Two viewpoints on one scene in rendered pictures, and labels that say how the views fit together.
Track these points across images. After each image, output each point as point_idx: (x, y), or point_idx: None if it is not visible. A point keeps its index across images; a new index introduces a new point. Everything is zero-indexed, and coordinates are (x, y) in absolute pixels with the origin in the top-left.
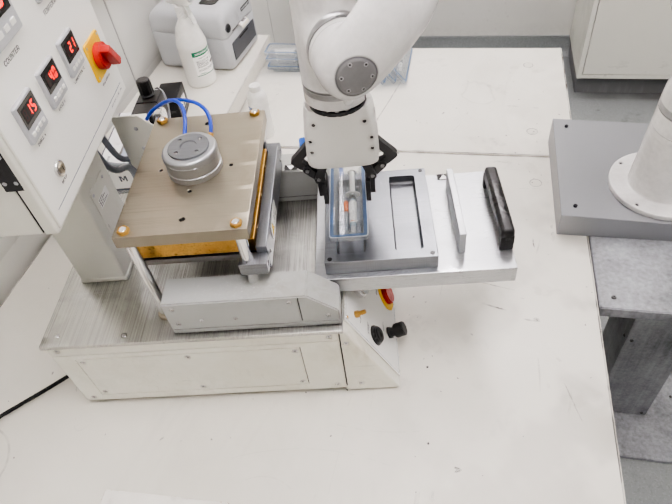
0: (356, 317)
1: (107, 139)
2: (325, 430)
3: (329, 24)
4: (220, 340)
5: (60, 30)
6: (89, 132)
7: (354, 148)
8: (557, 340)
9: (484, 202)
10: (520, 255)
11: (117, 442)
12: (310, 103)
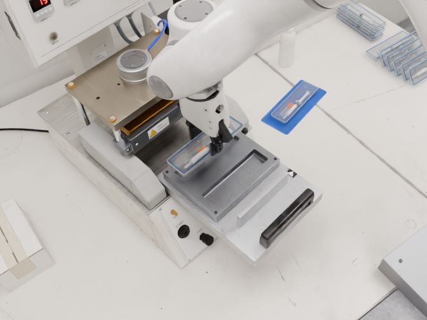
0: (171, 213)
1: (133, 23)
2: (128, 256)
3: (169, 47)
4: (98, 170)
5: None
6: (94, 21)
7: (200, 120)
8: None
9: None
10: (336, 260)
11: (51, 181)
12: None
